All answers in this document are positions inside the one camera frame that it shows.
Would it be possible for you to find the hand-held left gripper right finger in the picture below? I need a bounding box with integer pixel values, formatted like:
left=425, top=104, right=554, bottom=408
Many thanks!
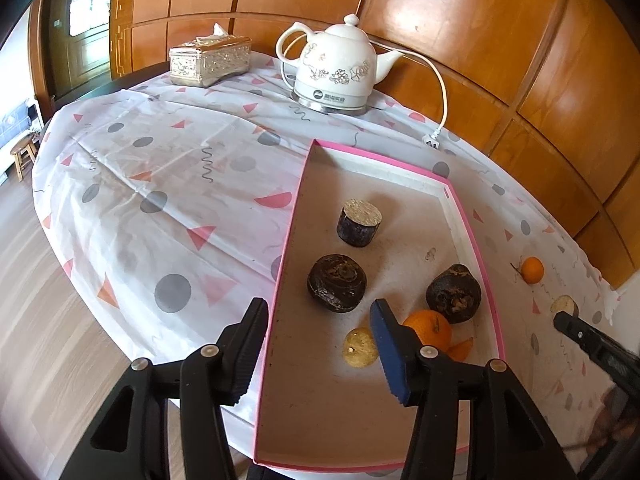
left=370, top=298, right=581, bottom=480

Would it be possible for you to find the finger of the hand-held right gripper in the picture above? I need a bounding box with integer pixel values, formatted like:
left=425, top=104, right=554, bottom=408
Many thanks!
left=553, top=311, right=613, bottom=361

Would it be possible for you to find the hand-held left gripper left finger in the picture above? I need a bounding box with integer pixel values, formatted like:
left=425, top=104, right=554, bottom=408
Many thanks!
left=59, top=297, right=271, bottom=480

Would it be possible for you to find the yellow cut piece dark skin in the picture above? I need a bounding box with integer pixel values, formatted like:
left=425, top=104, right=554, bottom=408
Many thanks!
left=550, top=295, right=580, bottom=318

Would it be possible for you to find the small yellow round slice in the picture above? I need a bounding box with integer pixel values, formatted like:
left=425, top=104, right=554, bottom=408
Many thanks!
left=342, top=327, right=380, bottom=368

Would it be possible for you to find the pink cardboard box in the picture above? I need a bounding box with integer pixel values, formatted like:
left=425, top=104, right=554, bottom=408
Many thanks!
left=252, top=138, right=507, bottom=472

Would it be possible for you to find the large dark brown tuber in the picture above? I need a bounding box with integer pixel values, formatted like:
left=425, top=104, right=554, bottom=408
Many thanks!
left=307, top=254, right=368, bottom=314

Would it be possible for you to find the dark brown cylinder piece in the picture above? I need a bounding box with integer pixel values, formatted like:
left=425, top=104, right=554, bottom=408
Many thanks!
left=336, top=198, right=383, bottom=248

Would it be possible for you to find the large orange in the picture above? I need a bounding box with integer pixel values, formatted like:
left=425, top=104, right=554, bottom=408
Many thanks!
left=402, top=309, right=453, bottom=353

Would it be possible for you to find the small orange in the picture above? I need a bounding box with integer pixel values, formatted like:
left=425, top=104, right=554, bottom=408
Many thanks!
left=520, top=256, right=545, bottom=285

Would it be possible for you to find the round dark brown tuber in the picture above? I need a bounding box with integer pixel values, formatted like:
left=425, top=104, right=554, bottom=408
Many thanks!
left=425, top=263, right=482, bottom=324

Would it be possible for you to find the white patterned tablecloth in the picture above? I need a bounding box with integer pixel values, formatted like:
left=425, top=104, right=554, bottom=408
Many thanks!
left=31, top=52, right=623, bottom=478

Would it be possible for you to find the silver kettle base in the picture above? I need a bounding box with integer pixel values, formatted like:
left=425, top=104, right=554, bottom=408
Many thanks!
left=291, top=91, right=368, bottom=116

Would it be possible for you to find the silver embossed tissue box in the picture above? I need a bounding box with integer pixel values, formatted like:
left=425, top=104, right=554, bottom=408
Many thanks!
left=168, top=35, right=252, bottom=87

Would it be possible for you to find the white ceramic electric kettle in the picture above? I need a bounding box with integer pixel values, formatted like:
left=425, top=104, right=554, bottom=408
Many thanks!
left=276, top=13, right=411, bottom=111

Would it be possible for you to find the small wooden stool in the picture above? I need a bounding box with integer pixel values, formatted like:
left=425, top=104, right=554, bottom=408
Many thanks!
left=10, top=136, right=40, bottom=182

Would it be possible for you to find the white tissue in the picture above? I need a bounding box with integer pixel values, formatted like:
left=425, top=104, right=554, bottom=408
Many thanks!
left=197, top=23, right=230, bottom=42

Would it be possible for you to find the wooden glass door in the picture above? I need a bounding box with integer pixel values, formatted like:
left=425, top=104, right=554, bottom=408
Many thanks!
left=45, top=0, right=116, bottom=101

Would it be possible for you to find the white kettle power cord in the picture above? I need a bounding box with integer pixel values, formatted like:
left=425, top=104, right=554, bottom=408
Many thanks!
left=372, top=49, right=447, bottom=152

